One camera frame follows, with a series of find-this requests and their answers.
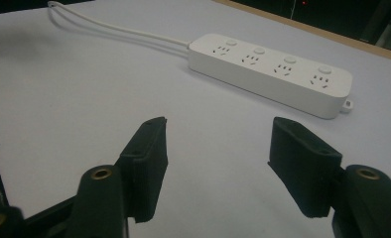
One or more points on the white power strip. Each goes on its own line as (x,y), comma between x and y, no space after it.
(276,74)

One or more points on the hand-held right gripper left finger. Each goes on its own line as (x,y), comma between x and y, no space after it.
(140,172)

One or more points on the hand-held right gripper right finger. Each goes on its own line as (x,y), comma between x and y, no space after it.
(302,165)

